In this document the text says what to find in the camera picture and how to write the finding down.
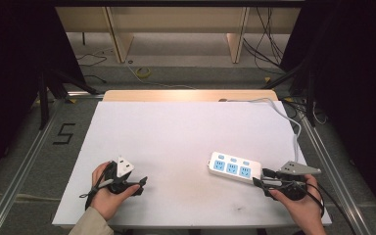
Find black metal stand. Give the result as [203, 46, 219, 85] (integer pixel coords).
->
[36, 64, 100, 131]
[261, 61, 318, 128]

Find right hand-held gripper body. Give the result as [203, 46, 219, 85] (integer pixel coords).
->
[263, 161, 322, 201]

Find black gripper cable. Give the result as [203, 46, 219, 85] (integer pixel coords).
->
[78, 162, 116, 211]
[305, 181, 357, 235]

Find yellow tape roll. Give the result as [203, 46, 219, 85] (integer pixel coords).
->
[134, 66, 153, 79]

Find aluminium floor rail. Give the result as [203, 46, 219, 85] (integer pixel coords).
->
[297, 112, 374, 235]
[0, 91, 106, 235]

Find light wooden desk frame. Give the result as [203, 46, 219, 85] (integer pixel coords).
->
[55, 6, 304, 65]

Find white power strip blue sockets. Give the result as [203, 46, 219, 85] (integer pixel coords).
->
[207, 151, 263, 186]

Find white power strip cable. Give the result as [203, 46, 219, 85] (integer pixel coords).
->
[218, 97, 304, 165]

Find bundle of black floor cables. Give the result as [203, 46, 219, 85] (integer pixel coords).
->
[242, 6, 289, 76]

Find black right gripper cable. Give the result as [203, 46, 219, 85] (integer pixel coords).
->
[305, 181, 357, 235]

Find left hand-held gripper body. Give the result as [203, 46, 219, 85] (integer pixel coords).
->
[104, 156, 142, 196]

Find person's left hand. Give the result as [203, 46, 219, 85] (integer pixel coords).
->
[90, 162, 142, 222]

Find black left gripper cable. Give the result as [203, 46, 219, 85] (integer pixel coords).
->
[78, 162, 116, 211]

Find thin black floor cable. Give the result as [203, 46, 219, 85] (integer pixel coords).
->
[75, 52, 109, 84]

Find person's right hand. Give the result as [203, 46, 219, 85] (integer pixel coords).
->
[268, 173, 325, 230]

